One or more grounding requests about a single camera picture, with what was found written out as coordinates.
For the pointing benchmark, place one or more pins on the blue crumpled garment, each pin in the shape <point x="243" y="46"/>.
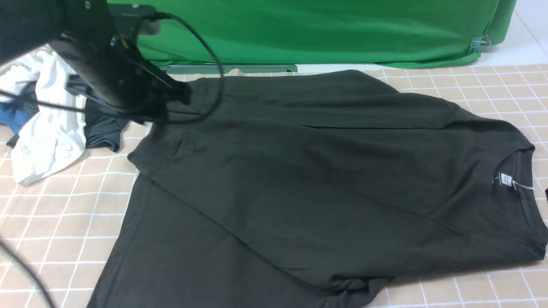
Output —
<point x="13" y="116"/>

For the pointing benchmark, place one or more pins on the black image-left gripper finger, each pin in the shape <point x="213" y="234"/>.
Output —
<point x="149" y="111"/>
<point x="167" y="88"/>

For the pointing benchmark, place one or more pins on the dark gray long-sleeved shirt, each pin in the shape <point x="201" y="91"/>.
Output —
<point x="314" y="192"/>

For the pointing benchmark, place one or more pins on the dark teal crumpled shirt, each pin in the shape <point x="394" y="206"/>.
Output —
<point x="100" y="131"/>

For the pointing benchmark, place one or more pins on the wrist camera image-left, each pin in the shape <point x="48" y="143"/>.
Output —
<point x="132" y="20"/>

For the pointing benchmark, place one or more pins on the green backdrop cloth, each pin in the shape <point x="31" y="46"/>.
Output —
<point x="408" y="34"/>

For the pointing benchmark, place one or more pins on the binder clip on backdrop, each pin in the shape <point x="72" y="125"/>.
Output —
<point x="479" y="43"/>

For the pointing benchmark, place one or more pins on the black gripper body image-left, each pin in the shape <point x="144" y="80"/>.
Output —
<point x="115" y="69"/>

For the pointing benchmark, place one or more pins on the beige checkered tablecloth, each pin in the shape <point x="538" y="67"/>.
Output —
<point x="65" y="225"/>

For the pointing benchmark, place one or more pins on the white crumpled shirt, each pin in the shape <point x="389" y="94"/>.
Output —
<point x="52" y="139"/>

